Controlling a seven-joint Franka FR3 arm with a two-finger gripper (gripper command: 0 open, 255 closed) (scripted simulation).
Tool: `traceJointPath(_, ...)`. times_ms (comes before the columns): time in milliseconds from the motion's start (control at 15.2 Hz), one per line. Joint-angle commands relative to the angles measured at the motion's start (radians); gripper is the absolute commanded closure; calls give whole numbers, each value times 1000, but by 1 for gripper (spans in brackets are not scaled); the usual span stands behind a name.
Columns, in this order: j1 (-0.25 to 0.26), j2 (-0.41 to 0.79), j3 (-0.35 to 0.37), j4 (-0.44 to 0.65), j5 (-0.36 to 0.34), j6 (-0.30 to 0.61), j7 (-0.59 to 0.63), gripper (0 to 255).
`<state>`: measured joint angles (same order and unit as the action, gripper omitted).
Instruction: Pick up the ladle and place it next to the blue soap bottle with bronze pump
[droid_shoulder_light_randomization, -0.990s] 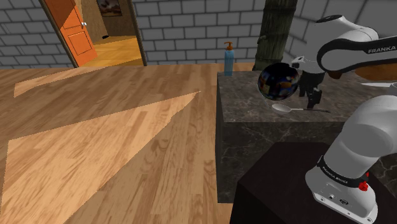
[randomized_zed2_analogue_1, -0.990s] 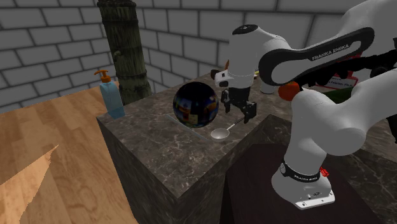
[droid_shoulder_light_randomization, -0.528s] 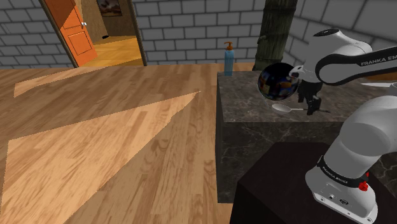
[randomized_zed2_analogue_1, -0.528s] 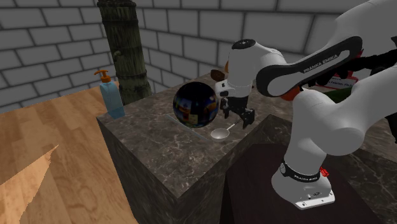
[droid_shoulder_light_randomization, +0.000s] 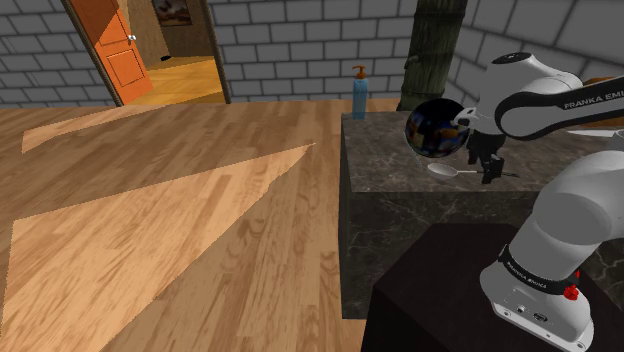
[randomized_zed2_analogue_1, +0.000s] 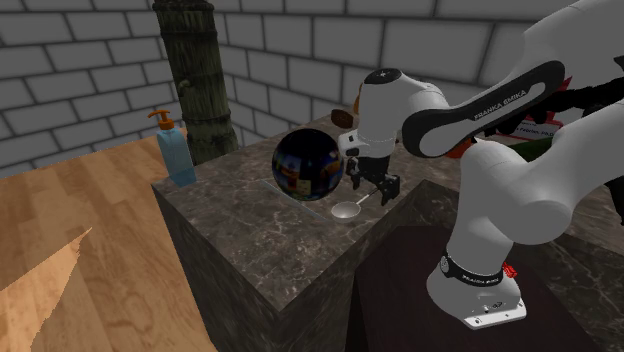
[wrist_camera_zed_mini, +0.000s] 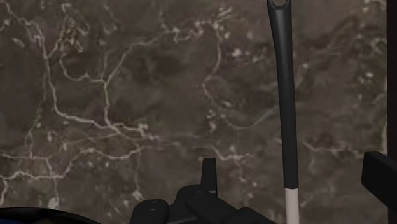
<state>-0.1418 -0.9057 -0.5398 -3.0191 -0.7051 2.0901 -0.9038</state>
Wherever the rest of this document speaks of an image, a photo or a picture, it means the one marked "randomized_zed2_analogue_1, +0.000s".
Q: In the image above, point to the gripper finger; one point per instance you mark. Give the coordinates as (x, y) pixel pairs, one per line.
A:
(354, 179)
(390, 189)

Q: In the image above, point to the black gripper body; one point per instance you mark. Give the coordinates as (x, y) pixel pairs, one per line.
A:
(373, 166)

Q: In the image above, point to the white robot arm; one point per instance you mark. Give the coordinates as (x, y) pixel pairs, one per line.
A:
(512, 195)

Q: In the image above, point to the silver round spoon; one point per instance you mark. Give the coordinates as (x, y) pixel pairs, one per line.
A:
(345, 210)

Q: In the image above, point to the dark glossy patterned sphere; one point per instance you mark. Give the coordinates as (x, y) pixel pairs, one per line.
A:
(307, 163)

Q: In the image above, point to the brown oval object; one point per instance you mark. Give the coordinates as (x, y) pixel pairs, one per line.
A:
(341, 117)

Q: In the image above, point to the clear glass strip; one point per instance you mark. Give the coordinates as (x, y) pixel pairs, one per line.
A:
(292, 202)

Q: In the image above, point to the dark maroon robot stand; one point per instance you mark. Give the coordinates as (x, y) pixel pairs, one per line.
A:
(400, 302)

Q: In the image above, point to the white red green printed box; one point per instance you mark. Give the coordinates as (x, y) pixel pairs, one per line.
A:
(536, 130)

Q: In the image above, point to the blue soap dispenser orange pump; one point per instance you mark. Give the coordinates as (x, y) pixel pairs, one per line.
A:
(175, 156)

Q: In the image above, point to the dark green tree trunk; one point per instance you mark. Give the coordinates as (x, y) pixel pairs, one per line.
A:
(200, 83)

